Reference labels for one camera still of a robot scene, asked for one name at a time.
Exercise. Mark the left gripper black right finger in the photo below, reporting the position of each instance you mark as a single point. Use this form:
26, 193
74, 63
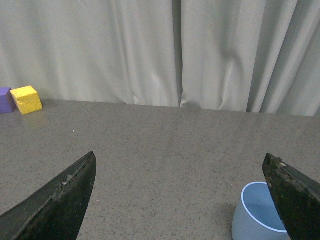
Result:
296, 198

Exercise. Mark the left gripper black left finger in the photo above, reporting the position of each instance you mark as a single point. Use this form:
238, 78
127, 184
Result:
56, 211

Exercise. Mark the blue cup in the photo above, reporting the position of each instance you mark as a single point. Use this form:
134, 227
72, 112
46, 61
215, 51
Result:
256, 217

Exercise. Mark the yellow foam cube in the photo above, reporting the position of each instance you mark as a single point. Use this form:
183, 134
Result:
26, 99

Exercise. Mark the purple foam cube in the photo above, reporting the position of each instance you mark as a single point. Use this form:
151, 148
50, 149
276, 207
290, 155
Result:
7, 103

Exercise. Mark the grey curtain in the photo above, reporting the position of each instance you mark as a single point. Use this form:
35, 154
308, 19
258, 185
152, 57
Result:
258, 56

